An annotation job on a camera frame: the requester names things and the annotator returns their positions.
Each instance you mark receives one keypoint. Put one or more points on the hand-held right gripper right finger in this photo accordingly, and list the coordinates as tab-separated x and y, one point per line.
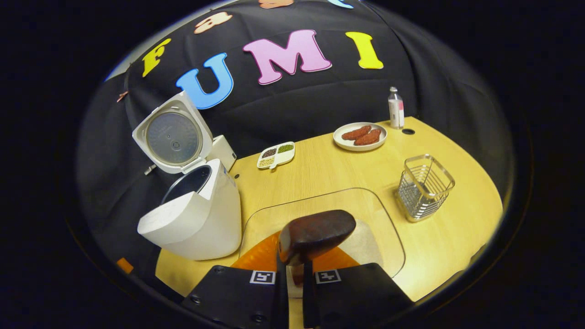
356	297

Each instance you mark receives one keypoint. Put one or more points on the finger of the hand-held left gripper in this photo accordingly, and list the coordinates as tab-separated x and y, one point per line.
124	265

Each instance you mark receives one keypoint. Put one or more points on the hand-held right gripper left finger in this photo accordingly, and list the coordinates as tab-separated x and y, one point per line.
228	297

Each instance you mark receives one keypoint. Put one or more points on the white rice cooker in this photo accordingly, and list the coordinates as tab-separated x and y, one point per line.
205	228

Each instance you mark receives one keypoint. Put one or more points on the brown wooden spoon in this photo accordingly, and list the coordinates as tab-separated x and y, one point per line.
315	233

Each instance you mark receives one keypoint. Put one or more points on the silver cloth clip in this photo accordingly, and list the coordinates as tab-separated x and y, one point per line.
150	170

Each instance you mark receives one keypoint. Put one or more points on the white toaster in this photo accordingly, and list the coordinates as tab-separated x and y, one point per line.
225	153

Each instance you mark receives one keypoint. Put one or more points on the white divided bean dish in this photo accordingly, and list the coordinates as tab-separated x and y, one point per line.
279	158

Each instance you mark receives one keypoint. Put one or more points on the white round plate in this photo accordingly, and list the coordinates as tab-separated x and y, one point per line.
346	143

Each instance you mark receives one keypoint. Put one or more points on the brown sausage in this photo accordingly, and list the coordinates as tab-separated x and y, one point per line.
368	138
356	132

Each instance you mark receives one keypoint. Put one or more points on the red cloth clip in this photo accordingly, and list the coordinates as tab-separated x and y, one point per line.
122	96

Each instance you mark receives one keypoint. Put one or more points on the small pink label bottle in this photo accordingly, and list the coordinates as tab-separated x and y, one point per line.
396	112

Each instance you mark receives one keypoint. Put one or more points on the black backdrop cloth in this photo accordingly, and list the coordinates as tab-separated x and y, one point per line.
320	100

